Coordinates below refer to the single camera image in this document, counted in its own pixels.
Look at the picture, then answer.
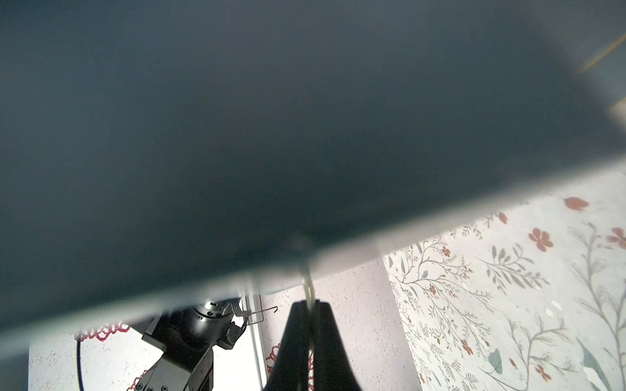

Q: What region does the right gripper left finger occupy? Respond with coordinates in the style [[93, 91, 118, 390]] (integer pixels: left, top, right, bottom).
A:
[[263, 301, 313, 391]]

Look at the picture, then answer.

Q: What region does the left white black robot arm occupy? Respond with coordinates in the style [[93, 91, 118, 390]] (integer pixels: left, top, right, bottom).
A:
[[105, 297, 253, 391]]

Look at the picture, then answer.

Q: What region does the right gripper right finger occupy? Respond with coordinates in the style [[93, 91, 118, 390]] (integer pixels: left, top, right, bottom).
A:
[[312, 301, 361, 391]]

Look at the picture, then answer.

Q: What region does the teal drawer cabinet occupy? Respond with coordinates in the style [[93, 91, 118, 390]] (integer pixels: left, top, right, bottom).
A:
[[0, 0, 626, 360]]

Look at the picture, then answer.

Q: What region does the black wire wall rack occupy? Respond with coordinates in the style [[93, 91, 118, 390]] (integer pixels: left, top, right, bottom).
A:
[[231, 295, 278, 325]]

